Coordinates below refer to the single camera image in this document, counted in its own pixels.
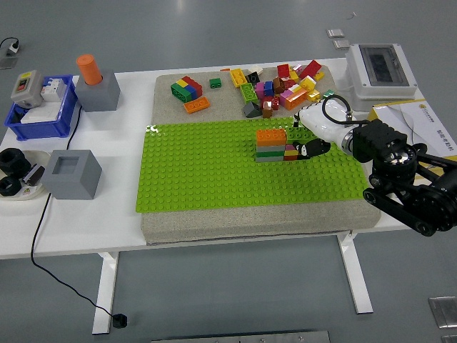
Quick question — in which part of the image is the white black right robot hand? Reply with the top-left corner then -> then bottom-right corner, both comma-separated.
291,99 -> 355,161

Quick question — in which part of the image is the light green toy brick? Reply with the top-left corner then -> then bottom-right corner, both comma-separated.
285,126 -> 319,144
239,82 -> 258,105

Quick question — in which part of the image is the large orange toy brick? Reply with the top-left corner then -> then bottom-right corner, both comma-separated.
284,87 -> 310,111

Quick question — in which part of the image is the long red toy brick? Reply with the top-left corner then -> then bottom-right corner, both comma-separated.
298,59 -> 323,80

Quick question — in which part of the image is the shiny red toy brick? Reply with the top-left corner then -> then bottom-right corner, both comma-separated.
260,96 -> 281,111

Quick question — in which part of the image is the dark grey sloped brick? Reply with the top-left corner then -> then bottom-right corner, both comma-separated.
243,101 -> 261,119

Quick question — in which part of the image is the long yellow toy brick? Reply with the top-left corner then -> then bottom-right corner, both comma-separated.
230,69 -> 248,89

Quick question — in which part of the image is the green studded baseplate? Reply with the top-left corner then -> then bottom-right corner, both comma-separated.
135,114 -> 372,214

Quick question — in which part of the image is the yellow white cardboard box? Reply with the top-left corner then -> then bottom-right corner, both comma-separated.
367,98 -> 457,169

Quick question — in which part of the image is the grey-brown mat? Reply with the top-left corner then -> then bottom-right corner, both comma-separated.
141,66 -> 382,247

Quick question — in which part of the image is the white table leg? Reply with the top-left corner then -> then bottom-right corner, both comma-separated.
91,251 -> 119,336
337,230 -> 374,315

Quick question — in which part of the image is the grey block with round hole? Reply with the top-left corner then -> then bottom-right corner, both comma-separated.
74,69 -> 121,113

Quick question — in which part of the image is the long metal floor plate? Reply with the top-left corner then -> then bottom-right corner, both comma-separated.
149,330 -> 331,343

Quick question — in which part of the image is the orange cylinder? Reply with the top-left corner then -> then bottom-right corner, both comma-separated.
76,54 -> 104,86

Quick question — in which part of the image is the grey block with square recess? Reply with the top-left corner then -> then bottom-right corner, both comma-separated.
41,149 -> 103,200

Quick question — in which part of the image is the white circuit breaker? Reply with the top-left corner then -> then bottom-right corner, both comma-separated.
41,77 -> 67,103

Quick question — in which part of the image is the white flat box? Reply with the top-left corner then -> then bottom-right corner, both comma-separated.
20,103 -> 60,124

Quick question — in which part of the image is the blue plastic bin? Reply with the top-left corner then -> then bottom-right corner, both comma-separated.
4,74 -> 79,141

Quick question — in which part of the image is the small brown white part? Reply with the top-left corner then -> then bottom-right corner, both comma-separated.
23,163 -> 46,187

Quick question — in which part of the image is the white plate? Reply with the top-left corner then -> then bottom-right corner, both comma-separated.
0,149 -> 51,202

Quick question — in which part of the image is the white floor socket plug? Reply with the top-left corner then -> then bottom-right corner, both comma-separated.
0,37 -> 22,56

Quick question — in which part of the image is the white electrical enclosure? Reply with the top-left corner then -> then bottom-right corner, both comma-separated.
345,43 -> 418,110

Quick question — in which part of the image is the grey switch box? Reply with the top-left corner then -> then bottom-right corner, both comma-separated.
10,69 -> 44,109

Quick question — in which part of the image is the large black ring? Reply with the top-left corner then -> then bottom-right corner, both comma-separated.
0,147 -> 31,176

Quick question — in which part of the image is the black power cord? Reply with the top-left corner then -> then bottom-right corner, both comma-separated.
30,104 -> 117,319

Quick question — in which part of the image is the small black ring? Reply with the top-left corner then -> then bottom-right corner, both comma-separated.
0,177 -> 23,197

